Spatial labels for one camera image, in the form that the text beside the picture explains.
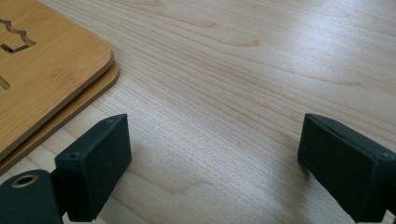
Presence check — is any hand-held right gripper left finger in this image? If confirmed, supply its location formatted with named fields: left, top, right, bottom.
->
left=50, top=113, right=133, bottom=223

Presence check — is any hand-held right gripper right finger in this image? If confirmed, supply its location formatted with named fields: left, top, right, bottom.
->
left=297, top=113, right=396, bottom=223

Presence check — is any bamboo trivet with cutouts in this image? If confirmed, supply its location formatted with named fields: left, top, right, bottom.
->
left=0, top=60, right=120, bottom=177
left=0, top=0, right=115, bottom=161

